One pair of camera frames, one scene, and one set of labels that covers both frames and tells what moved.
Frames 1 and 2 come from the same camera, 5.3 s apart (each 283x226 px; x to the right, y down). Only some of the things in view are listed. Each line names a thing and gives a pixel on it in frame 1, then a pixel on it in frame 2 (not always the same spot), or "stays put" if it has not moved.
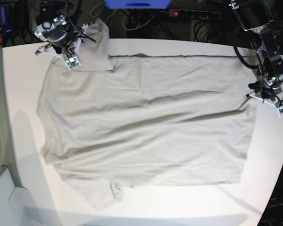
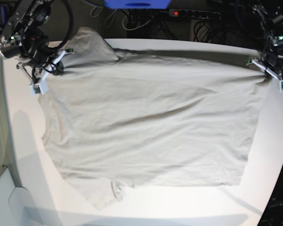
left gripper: (61, 38) to (37, 72)
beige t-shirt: (152, 121) stays put
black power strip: (187, 13) stays put
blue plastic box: (137, 4) stays put
